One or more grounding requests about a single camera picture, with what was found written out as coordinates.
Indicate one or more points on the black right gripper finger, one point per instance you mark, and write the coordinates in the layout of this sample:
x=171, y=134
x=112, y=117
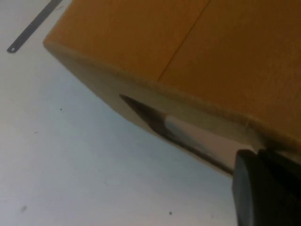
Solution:
x=270, y=193

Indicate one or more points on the cardboard drawer with scuffed window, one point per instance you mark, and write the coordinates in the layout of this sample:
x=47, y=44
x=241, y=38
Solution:
x=98, y=80

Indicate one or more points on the cardboard sleeve of scuffed-window drawer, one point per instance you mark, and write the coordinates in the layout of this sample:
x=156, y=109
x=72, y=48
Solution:
x=141, y=35

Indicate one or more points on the grey metal strip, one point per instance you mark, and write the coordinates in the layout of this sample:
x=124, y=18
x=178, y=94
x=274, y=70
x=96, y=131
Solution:
x=28, y=29

